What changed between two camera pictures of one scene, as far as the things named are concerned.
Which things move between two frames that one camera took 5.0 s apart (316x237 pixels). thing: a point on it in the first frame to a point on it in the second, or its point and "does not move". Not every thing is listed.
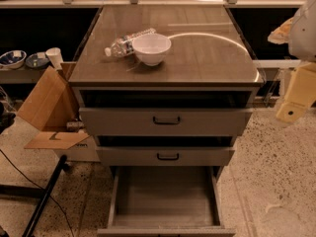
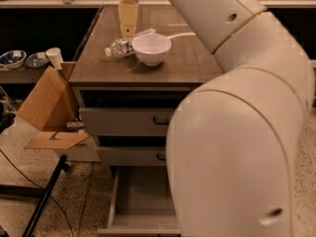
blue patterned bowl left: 13,59 does not move
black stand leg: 45,196 does not move
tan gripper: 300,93 to 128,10
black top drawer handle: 165,122 does not move
